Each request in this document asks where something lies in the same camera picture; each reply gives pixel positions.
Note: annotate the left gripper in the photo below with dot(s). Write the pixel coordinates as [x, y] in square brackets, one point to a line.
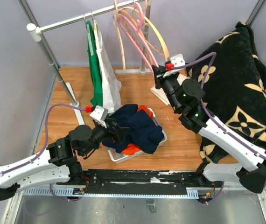
[121, 132]

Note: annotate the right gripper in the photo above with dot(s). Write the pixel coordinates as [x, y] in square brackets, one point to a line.
[159, 80]

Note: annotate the orange t shirt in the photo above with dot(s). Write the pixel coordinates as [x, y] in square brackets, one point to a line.
[131, 148]

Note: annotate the navy t shirt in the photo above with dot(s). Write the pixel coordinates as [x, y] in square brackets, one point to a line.
[143, 131]

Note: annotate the white and navy shirt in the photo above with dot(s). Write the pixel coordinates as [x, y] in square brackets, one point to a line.
[110, 84]

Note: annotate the pink hanger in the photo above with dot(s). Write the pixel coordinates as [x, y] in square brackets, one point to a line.
[131, 22]

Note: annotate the beige hanger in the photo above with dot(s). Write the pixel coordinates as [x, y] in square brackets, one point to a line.
[116, 26]

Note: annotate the cream hanger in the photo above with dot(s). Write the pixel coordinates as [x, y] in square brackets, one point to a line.
[162, 50]

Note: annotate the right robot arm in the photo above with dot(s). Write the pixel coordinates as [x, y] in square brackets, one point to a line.
[185, 99]

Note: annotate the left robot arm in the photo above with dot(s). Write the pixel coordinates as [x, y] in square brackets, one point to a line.
[58, 163]

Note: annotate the green t shirt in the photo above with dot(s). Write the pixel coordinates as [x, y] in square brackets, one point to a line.
[96, 79]

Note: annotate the green hanger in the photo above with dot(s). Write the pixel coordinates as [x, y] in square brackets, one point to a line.
[90, 37]

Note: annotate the folded white cloth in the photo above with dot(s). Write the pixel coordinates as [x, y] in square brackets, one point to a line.
[159, 93]

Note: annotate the white plastic basket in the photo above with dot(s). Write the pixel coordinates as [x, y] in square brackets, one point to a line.
[118, 158]

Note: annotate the black floral blanket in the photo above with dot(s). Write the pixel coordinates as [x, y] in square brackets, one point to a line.
[235, 84]

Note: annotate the metal clothes rack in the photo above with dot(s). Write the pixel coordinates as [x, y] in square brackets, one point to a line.
[68, 45]

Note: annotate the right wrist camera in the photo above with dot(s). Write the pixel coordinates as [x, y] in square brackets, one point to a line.
[175, 61]

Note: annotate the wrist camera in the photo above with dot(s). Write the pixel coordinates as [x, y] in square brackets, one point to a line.
[98, 114]
[175, 61]

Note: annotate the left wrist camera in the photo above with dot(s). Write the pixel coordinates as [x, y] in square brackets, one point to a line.
[98, 114]

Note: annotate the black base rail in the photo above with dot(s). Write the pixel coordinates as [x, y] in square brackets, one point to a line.
[143, 182]

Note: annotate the aluminium frame post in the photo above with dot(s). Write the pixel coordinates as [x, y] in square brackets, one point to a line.
[255, 12]

